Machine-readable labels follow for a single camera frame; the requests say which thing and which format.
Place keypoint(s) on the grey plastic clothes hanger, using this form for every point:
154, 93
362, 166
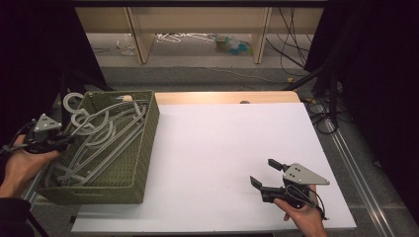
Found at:
99, 153
108, 136

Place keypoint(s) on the metal floor rail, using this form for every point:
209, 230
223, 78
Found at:
355, 171
31, 196

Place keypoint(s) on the dark curtain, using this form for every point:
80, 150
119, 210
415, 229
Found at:
33, 65
378, 82

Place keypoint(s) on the black metal stand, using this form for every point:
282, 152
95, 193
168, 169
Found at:
332, 92
65, 82

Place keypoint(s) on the person's right hand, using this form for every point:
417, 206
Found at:
306, 220

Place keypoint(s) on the person's left hand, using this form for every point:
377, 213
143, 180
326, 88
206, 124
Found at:
19, 168

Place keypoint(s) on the white paper sheet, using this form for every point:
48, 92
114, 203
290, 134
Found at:
214, 148

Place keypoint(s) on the colourful plastic toys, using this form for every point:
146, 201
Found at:
232, 46

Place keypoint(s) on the green woven basket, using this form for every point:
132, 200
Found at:
148, 138

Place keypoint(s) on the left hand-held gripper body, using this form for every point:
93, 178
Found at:
46, 138

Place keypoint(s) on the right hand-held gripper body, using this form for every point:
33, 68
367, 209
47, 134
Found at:
298, 176

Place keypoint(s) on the beige wooden shelf unit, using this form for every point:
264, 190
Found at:
197, 19

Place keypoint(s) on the clear plastic bag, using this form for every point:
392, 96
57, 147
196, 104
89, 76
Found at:
125, 44

